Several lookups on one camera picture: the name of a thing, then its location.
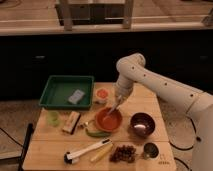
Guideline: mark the bunch of dark grapes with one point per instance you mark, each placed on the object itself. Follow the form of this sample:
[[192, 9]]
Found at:
[[123, 153]]

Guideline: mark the red bowl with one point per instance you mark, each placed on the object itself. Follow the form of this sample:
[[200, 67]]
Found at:
[[112, 123]]

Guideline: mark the white black brush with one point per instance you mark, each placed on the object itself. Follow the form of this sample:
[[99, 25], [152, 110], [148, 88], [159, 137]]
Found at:
[[71, 157]]

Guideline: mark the green plastic cup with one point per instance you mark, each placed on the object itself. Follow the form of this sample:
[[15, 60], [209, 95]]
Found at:
[[53, 118]]

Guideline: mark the wooden chair frame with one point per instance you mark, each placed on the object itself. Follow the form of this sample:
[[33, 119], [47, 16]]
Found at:
[[94, 12]]

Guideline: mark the wooden block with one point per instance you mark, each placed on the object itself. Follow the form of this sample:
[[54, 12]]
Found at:
[[71, 122]]

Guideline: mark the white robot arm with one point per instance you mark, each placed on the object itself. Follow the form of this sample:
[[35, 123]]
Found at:
[[195, 103]]

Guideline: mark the dark brown bowl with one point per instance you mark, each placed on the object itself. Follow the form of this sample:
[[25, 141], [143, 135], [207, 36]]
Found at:
[[142, 124]]

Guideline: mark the grey sponge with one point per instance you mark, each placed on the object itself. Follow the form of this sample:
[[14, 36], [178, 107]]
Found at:
[[76, 96]]

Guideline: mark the grey towel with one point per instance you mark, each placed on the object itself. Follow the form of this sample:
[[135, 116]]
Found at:
[[112, 111]]

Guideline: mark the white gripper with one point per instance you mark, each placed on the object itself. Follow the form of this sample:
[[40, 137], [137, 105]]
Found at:
[[123, 89]]

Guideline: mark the small white orange cup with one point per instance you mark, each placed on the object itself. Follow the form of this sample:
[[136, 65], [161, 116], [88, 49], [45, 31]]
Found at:
[[102, 95]]

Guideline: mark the metal measuring cup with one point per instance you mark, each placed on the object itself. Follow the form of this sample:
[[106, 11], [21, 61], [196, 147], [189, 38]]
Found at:
[[150, 150]]

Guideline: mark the green plastic tray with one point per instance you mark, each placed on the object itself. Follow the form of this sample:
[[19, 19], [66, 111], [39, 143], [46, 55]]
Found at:
[[59, 88]]

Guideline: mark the yellow corn cob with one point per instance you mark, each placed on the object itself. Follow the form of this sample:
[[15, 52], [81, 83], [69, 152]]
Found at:
[[101, 153]]

